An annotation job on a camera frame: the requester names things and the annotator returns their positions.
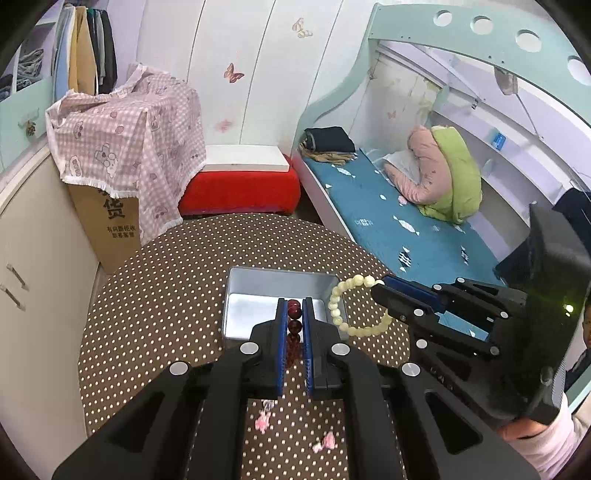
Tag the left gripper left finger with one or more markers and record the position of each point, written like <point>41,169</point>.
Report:
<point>188,422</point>

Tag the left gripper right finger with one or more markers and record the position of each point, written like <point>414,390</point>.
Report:
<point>402,423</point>

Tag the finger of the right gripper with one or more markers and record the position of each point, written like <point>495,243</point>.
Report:
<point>397,309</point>
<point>415,290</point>

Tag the person forearm pink sleeve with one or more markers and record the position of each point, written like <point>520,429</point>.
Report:
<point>550,451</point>

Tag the person right hand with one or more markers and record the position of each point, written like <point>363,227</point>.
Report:
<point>520,429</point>

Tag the blue patterned mattress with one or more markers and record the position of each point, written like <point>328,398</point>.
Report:
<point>411,245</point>

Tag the pink and green quilt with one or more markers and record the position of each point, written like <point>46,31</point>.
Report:
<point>450,189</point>

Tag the brown polka dot tablecloth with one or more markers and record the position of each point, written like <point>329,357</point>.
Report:
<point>165,304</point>

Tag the white pillow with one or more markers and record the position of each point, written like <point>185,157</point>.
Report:
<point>406,162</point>

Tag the silver metal tin box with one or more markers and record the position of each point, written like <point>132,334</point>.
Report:
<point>252,295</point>

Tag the folded dark clothes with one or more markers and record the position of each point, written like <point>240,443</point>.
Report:
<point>327,145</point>

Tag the red ottoman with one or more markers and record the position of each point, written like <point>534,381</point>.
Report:
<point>242,192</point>

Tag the beige cabinet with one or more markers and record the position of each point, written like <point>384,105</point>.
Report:
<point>41,236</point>

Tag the cardboard box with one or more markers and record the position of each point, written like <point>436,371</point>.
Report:
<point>110,224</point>

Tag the white board on ottoman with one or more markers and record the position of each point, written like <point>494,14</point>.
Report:
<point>244,158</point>

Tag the pink checkered cloth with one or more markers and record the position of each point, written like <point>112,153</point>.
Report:
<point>143,140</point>

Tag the teal drawer unit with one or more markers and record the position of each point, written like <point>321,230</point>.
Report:
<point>23,120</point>

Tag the hanging clothes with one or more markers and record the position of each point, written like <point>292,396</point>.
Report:
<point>84,56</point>

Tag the teal bunk bed frame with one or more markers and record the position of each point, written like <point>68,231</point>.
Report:
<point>512,82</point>

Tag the cabinet handle upper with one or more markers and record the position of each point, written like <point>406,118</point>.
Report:
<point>19,278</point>

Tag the cabinet handle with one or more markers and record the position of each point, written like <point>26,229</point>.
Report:
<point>12,297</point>
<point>19,278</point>

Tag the cabinet handle lower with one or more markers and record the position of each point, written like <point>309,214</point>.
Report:
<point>12,297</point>

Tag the pink butterfly wall sticker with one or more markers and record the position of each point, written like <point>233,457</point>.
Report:
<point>231,74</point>

